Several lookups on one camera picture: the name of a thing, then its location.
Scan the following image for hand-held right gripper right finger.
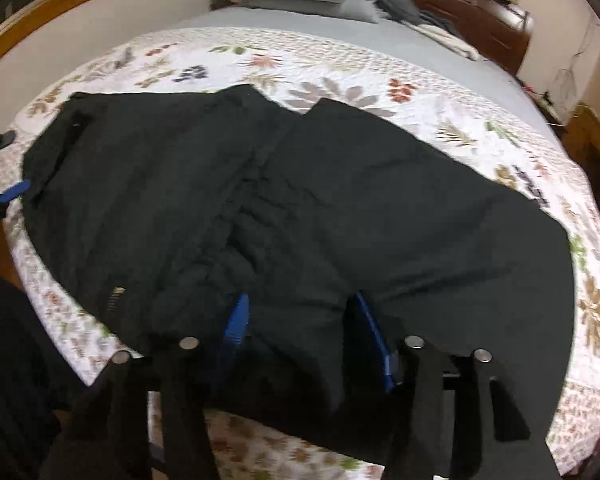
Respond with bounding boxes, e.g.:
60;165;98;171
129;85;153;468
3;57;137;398
346;290;561;480

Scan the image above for black quilted pants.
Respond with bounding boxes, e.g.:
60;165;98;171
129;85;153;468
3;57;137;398
20;84;577;467

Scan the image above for hanging wall cables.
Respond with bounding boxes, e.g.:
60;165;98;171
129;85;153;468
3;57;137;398
550;24;597;107

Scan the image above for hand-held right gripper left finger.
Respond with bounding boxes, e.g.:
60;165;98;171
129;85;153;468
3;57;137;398
42;294;253;480

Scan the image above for dark wooden headboard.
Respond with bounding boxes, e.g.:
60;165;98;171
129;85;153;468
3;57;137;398
380;0;535;75

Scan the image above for dark grey blanket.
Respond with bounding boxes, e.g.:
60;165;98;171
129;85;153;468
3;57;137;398
374;0;462;37

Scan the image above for person's leg in dark trousers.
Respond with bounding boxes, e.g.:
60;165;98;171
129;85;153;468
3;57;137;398
0;275;83;480

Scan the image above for light wooden desk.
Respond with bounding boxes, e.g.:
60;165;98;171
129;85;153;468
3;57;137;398
562;104;600;211

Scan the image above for floral white quilt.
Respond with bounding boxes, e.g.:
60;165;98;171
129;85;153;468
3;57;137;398
2;26;600;480

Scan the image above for white cloth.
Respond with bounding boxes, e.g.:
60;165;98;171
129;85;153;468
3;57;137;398
419;24;482;62

